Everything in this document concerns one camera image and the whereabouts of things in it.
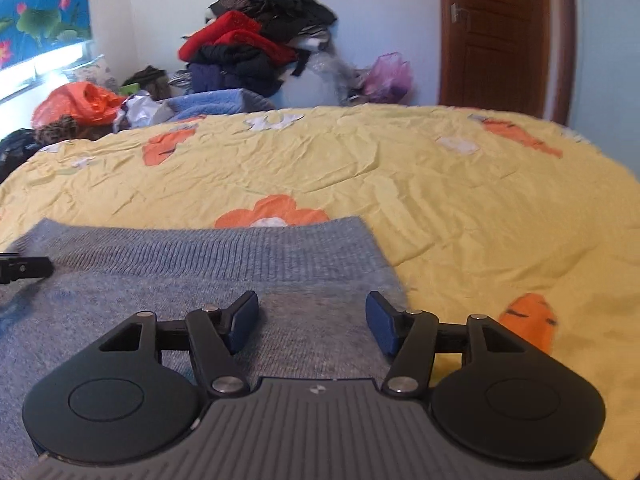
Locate lotus flower wall picture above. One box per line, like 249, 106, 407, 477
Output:
1, 0, 92, 68

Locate dark clothes at bed edge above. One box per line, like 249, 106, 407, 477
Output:
0, 129, 42, 183

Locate dark navy garment on pile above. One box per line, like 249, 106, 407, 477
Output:
186, 44, 283, 98

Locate leopard print cloth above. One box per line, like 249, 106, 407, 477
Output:
34, 115, 79, 146

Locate yellow floral bed quilt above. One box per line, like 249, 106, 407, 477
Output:
1, 105, 639, 479

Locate brown wooden door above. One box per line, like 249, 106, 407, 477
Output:
439, 0, 550, 117

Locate pink plastic bag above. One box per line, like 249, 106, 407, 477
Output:
362, 52, 413, 104

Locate silver door handle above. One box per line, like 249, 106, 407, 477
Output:
450, 3, 469, 24

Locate clear plastic bag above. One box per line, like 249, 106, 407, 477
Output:
306, 52, 368, 106

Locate red garment on pile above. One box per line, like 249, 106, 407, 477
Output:
177, 11, 297, 66

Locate orange plastic bag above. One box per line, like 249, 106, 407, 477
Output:
32, 81, 125, 129

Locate light blue knit garment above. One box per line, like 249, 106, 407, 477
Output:
163, 89, 276, 122

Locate grey navy knit sweater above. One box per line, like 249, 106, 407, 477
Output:
1, 217, 408, 479

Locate black clothes on pile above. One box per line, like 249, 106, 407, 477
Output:
208, 0, 337, 44

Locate white crumpled plastic bag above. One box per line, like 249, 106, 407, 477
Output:
113, 90, 175, 133

